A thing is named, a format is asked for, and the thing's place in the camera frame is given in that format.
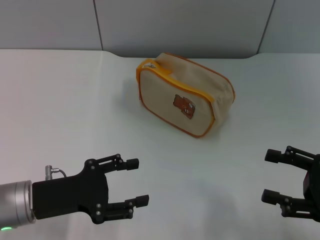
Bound silver cable connector plug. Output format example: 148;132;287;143
44;164;67;180

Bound beige food bag orange trim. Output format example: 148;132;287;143
135;51;236;139

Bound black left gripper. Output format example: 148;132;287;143
32;153;150;225

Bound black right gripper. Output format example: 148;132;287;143
260;145;320;221

